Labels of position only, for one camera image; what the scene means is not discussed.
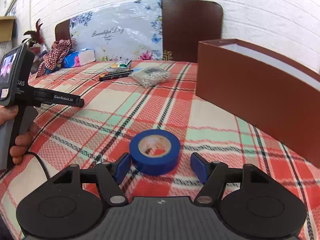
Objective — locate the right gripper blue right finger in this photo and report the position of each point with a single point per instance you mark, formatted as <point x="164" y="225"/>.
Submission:
<point x="213" y="177"/>

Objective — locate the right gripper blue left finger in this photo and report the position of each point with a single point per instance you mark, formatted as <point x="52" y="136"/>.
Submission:
<point x="109" y="176"/>

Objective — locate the blue tape roll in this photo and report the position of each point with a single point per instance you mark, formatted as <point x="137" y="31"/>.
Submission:
<point x="155" y="152"/>

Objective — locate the black marker pen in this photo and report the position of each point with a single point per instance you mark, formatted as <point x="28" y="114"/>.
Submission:
<point x="114" y="75"/>

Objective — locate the green snack packet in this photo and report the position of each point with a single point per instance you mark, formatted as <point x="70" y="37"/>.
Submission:
<point x="125" y="64"/>

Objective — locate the bag of white beads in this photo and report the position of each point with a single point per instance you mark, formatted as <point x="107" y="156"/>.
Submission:
<point x="149" y="77"/>

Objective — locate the person's left hand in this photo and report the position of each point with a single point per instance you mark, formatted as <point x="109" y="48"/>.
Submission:
<point x="17" y="139"/>

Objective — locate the red feather decoration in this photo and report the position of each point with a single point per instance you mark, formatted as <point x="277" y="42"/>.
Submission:
<point x="35" y="36"/>

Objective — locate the red checkered cloth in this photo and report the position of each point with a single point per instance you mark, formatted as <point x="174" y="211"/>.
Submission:
<point x="52" y="61"/>

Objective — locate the cardboard box on shelf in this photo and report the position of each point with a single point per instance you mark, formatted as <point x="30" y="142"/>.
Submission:
<point x="6" y="28"/>

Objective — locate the blue floral tissue pack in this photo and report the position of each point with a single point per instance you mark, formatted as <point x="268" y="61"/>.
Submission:
<point x="79" y="58"/>

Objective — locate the brown open storage box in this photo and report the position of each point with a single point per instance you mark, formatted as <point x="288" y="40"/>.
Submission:
<point x="266" y="89"/>

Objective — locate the floral white pillow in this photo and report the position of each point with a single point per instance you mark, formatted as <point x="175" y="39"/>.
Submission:
<point x="124" y="31"/>

